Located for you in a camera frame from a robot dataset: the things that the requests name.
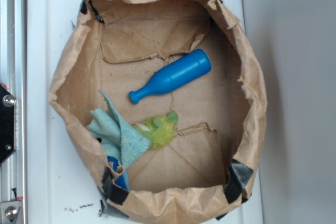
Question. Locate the blue object under cloth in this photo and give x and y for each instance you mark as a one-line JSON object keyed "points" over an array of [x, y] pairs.
{"points": [[120, 173]]}

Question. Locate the light teal cloth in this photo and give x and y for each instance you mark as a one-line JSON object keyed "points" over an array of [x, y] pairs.
{"points": [[118, 138]]}

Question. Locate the brown paper bag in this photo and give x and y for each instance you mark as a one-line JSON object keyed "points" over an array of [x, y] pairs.
{"points": [[210, 166]]}

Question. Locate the green plush toy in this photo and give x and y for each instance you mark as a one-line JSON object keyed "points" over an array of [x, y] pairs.
{"points": [[159, 130]]}

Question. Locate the blue plastic bottle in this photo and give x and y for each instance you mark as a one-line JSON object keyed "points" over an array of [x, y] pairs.
{"points": [[175, 75]]}

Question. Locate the aluminium frame rail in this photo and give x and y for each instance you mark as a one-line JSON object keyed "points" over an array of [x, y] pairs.
{"points": [[14, 206]]}

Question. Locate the black mounting plate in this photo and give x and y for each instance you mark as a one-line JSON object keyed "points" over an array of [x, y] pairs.
{"points": [[7, 123]]}

